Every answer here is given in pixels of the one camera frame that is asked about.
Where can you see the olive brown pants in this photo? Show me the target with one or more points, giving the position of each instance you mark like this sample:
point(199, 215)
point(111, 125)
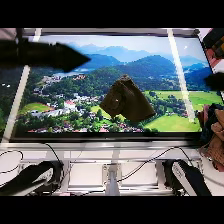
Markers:
point(128, 100)

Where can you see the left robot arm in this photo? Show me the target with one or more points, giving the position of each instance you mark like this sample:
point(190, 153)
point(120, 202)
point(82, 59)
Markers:
point(30, 176)

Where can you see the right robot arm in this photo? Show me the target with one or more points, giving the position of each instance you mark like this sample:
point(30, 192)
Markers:
point(190, 176)

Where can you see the pink garment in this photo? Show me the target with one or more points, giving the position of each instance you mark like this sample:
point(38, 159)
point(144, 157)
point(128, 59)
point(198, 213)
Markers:
point(202, 116)

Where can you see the tan garment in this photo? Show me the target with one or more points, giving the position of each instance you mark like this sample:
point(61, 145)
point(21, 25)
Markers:
point(216, 150)

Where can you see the red checked garment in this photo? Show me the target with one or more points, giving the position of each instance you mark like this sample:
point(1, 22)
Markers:
point(213, 56)

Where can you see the striped garment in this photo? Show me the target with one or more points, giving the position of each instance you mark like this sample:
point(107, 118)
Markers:
point(215, 36)

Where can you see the silver frame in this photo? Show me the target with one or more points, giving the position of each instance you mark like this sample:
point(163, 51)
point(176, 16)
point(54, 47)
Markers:
point(112, 186)

